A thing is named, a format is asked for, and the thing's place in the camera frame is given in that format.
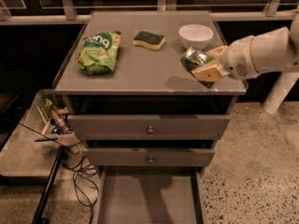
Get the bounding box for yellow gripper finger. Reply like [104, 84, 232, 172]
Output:
[206, 46, 227, 60]
[192, 63, 229, 82]

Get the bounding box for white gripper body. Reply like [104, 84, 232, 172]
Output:
[221, 35, 259, 80]

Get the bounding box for green soda can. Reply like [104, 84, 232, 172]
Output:
[180, 47, 212, 76]

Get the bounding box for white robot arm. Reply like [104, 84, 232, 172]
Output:
[192, 14, 299, 82]

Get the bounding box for grey drawer cabinet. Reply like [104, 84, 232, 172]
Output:
[52, 10, 249, 224]

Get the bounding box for top grey drawer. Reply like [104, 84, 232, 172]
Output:
[68, 115, 230, 140]

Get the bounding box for grey drawer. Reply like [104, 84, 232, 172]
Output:
[86, 147, 215, 167]
[68, 115, 230, 140]
[93, 167, 207, 224]

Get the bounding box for middle grey drawer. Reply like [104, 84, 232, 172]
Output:
[86, 147, 215, 167]

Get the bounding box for bottom grey drawer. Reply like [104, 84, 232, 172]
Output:
[93, 167, 207, 224]

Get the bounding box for white ceramic bowl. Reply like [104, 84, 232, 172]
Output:
[178, 24, 214, 49]

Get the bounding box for white support pole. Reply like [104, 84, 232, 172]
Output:
[263, 72, 299, 114]

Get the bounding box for green and yellow sponge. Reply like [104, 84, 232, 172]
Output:
[133, 31, 165, 50]

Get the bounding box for green snack bag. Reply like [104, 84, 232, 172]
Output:
[76, 31, 121, 76]

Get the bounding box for clutter items in bin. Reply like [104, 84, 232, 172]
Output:
[37, 98, 73, 134]

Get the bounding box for clear plastic bin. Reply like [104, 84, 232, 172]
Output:
[0, 90, 78, 176]

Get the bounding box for black metal bar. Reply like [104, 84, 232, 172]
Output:
[31, 147, 64, 224]

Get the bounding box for black cable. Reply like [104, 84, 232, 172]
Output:
[61, 140, 100, 224]

